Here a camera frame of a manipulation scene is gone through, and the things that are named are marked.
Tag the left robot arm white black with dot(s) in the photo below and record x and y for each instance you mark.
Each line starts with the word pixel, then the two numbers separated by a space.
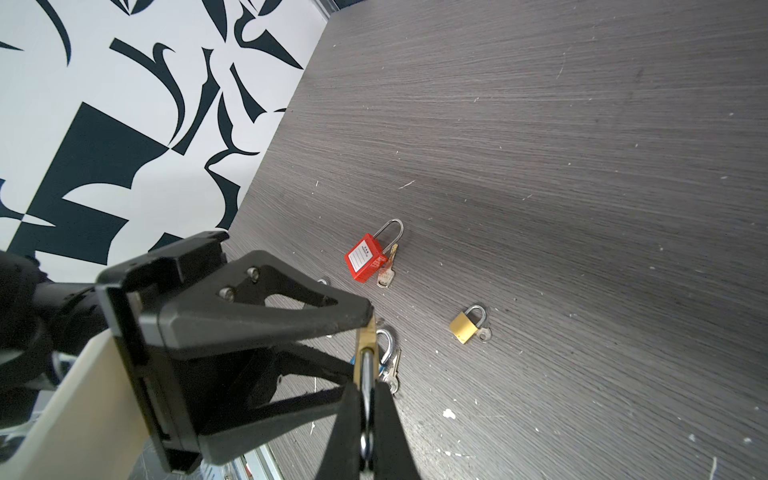
pixel 40 318

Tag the blue padlock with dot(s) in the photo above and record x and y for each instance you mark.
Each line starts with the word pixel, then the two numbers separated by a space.
pixel 389 357

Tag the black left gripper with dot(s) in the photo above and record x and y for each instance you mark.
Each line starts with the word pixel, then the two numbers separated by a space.
pixel 183 301

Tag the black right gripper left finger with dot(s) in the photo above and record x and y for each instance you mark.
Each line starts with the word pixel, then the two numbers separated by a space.
pixel 342 458

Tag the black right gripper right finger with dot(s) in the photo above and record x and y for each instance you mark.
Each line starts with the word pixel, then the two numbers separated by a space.
pixel 391 457

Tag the red safety padlock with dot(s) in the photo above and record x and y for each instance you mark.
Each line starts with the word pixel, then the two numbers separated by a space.
pixel 368 256

